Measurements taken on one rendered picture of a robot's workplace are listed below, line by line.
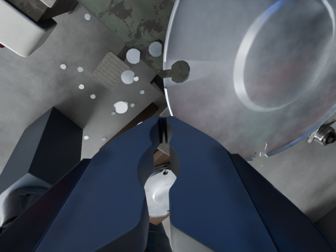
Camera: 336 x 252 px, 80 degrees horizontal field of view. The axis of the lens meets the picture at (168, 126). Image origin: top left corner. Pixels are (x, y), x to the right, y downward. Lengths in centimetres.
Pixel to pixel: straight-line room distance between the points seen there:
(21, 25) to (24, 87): 73
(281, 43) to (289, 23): 2
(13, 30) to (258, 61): 31
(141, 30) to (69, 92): 75
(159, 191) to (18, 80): 75
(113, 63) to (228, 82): 64
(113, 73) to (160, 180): 47
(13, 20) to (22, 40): 2
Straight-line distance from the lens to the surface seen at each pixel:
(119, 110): 36
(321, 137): 39
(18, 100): 110
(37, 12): 35
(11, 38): 36
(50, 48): 100
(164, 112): 22
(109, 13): 32
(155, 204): 97
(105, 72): 84
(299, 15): 26
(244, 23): 23
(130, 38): 33
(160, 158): 84
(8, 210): 73
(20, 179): 72
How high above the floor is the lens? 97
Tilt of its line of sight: 54 degrees down
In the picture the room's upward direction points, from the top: 149 degrees clockwise
